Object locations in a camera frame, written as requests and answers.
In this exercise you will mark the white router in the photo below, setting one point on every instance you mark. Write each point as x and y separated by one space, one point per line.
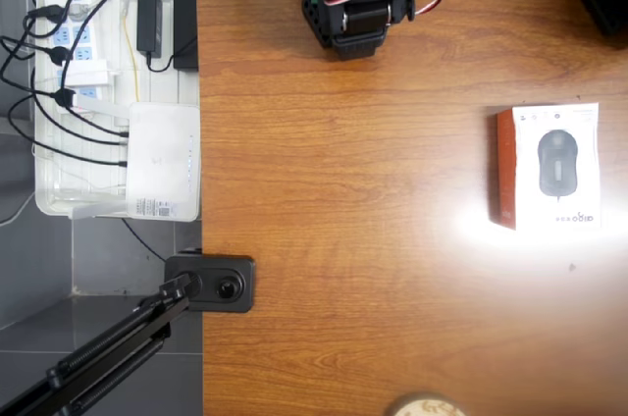
162 161

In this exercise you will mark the white charger block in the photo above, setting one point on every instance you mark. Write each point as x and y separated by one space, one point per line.
88 73

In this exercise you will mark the black power plug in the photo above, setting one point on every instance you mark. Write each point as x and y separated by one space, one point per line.
60 55
46 13
64 98

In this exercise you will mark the slim black power adapter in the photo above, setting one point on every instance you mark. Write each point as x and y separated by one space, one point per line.
149 18

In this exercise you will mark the wide black power adapter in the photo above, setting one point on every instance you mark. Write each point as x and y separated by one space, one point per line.
185 28

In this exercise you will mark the round wooden coaster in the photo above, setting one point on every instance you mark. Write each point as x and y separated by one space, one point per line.
427 406

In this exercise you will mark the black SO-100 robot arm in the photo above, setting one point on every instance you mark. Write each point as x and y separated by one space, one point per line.
363 18

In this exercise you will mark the black desk stand base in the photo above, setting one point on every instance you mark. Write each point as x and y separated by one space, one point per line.
230 288

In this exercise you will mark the white power strip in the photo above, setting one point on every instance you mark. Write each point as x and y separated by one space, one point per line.
83 36

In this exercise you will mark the orange white mouse box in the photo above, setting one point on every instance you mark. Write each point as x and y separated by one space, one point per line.
554 161

